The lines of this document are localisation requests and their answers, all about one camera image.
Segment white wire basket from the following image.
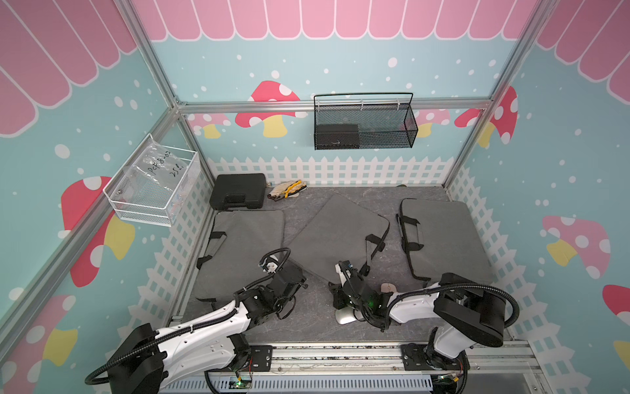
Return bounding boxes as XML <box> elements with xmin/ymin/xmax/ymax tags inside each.
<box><xmin>103</xmin><ymin>134</ymin><xmax>201</xmax><ymax>227</ymax></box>

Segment clear plastic bag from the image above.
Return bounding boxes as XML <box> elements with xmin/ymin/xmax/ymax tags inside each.
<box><xmin>113</xmin><ymin>142</ymin><xmax>189</xmax><ymax>221</ymax></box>

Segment black box in basket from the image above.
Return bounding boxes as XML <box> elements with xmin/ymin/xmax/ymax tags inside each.
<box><xmin>314</xmin><ymin>124</ymin><xmax>360</xmax><ymax>150</ymax></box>

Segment silver computer mouse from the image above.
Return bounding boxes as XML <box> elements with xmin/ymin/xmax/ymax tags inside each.
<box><xmin>335</xmin><ymin>308</ymin><xmax>359</xmax><ymax>325</ymax></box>

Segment yellow black pliers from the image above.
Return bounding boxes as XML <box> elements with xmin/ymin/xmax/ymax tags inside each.
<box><xmin>284</xmin><ymin>180</ymin><xmax>307</xmax><ymax>198</ymax></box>

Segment grey laptop bag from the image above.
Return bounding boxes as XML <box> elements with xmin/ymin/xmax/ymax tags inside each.
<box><xmin>192</xmin><ymin>210</ymin><xmax>285</xmax><ymax>305</ymax></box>
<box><xmin>288</xmin><ymin>195</ymin><xmax>390</xmax><ymax>285</ymax></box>
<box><xmin>396</xmin><ymin>198</ymin><xmax>493</xmax><ymax>285</ymax></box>

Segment black wire mesh basket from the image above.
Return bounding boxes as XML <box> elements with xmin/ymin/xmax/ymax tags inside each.
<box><xmin>313</xmin><ymin>92</ymin><xmax>419</xmax><ymax>149</ymax></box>

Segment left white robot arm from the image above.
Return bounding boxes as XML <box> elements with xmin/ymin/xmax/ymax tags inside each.
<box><xmin>85</xmin><ymin>247</ymin><xmax>306</xmax><ymax>393</ymax></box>

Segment black plastic tool case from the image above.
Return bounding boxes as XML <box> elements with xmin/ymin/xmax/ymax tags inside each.
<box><xmin>209</xmin><ymin>173</ymin><xmax>267</xmax><ymax>211</ymax></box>

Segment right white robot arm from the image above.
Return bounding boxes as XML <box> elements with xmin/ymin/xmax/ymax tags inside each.
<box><xmin>328</xmin><ymin>261</ymin><xmax>520</xmax><ymax>373</ymax></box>

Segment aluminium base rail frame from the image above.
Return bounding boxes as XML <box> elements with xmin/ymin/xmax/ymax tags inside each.
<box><xmin>157</xmin><ymin>340</ymin><xmax>553</xmax><ymax>393</ymax></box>

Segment pink computer mouse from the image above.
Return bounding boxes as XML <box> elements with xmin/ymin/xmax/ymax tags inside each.
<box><xmin>381</xmin><ymin>283</ymin><xmax>397</xmax><ymax>292</ymax></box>

